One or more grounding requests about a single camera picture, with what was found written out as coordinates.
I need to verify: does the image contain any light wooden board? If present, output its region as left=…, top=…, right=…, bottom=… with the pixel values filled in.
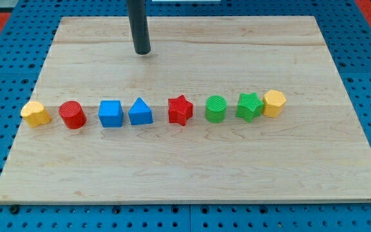
left=0, top=16, right=371, bottom=205

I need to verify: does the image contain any green star block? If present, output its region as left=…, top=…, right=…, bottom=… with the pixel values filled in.
left=236, top=92, right=264, bottom=122

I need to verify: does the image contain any green cylinder block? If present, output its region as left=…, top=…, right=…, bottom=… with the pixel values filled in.
left=205, top=95, right=227, bottom=123

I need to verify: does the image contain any red star block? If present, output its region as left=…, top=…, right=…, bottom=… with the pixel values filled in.
left=168, top=95, right=193, bottom=126

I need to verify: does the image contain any red cylinder block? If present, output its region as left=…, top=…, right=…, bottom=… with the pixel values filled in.
left=59, top=101, right=86, bottom=130

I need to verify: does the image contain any yellow heart block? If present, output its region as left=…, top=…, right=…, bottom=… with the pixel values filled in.
left=20, top=101, right=52, bottom=128

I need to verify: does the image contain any blue perforated pegboard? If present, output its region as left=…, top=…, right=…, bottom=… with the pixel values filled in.
left=0, top=0, right=371, bottom=231

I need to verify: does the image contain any blue triangle block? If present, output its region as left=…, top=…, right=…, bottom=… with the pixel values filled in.
left=128, top=97, right=153, bottom=125

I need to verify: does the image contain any black cylindrical pointer rod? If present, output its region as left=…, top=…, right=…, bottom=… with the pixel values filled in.
left=126, top=0, right=151, bottom=55

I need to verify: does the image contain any yellow hexagon block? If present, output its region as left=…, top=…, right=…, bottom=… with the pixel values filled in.
left=262, top=90, right=287, bottom=118

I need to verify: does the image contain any blue cube block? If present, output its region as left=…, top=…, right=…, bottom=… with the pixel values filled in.
left=98, top=100, right=124, bottom=128

